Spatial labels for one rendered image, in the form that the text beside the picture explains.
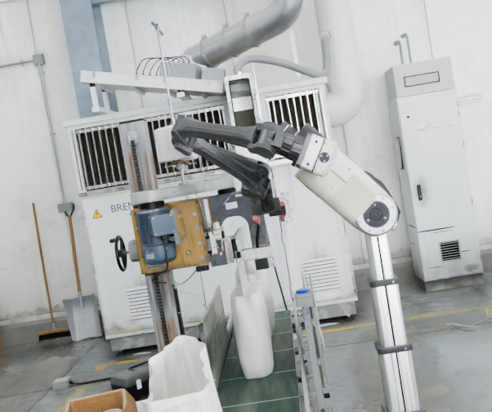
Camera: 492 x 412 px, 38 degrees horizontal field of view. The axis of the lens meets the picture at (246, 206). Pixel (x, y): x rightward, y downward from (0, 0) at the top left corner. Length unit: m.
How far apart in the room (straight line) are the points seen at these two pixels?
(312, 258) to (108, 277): 1.77
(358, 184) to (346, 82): 3.90
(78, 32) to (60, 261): 2.38
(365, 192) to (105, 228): 3.95
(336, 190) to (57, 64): 5.55
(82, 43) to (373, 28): 2.90
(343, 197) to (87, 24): 5.05
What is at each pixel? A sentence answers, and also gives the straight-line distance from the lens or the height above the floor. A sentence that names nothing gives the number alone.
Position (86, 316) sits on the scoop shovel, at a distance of 7.51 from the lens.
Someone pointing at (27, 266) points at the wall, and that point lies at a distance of 7.89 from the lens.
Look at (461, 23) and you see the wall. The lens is 7.72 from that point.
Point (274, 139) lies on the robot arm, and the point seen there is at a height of 1.52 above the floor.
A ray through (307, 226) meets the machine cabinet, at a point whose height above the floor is 0.86.
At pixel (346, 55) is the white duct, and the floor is 2.27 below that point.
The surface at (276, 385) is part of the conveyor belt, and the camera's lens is 3.56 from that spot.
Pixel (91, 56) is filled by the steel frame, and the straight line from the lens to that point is 7.21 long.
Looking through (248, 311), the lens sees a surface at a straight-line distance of 3.62.
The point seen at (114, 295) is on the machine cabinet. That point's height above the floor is 0.54.
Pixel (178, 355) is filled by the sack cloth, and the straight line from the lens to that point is 1.63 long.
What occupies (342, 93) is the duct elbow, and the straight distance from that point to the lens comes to 6.42.
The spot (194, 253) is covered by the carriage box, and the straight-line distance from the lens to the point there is 3.39.
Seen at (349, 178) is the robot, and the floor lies 1.35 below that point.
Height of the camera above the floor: 1.44
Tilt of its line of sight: 3 degrees down
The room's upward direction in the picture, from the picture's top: 9 degrees counter-clockwise
